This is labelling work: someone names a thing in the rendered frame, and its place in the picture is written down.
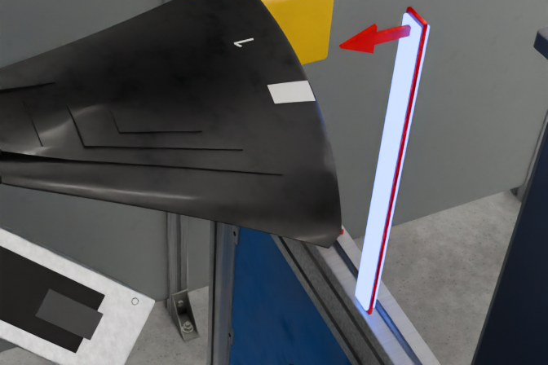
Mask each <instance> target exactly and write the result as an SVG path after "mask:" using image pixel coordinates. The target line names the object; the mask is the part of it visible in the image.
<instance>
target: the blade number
mask: <svg viewBox="0 0 548 365"><path fill-rule="evenodd" d="M221 38H222V39H223V40H224V42H225V44H226V45H227V47H228V49H229V50H230V52H231V54H232V56H236V55H243V54H248V53H251V52H255V51H263V50H266V48H265V46H264V44H263V43H262V41H261V39H260V38H259V36H258V34H257V33H256V32H255V30H254V29H248V30H246V31H242V32H239V33H234V34H230V35H227V36H224V37H221Z"/></svg>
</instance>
